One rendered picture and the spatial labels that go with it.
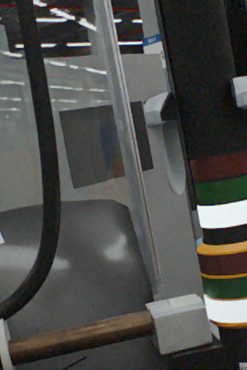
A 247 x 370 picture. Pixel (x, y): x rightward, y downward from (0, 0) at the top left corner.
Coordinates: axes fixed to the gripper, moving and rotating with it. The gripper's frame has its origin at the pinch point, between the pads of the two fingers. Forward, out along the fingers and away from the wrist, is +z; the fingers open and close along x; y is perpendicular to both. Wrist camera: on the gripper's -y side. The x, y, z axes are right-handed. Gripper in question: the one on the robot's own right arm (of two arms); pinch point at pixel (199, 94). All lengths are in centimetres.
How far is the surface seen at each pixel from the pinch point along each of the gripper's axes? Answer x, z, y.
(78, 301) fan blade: 11.6, -5.2, 11.7
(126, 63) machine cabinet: 130, -440, -60
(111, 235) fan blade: 10.6, -11.4, 8.5
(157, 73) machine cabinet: 115, -471, -50
